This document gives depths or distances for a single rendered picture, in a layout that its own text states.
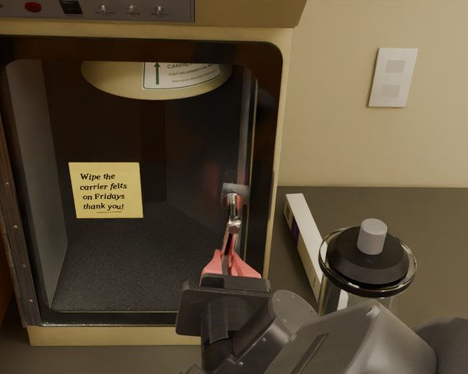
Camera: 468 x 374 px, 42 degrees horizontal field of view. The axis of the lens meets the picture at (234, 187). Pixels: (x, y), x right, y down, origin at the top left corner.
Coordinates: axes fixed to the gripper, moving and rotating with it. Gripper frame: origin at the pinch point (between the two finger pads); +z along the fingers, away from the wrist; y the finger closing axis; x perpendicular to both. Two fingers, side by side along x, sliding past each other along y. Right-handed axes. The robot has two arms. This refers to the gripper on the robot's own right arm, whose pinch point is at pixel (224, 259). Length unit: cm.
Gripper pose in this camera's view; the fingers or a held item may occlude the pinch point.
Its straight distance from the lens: 70.2
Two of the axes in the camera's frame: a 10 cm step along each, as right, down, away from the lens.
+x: -1.8, 8.3, 5.3
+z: -0.6, -5.5, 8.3
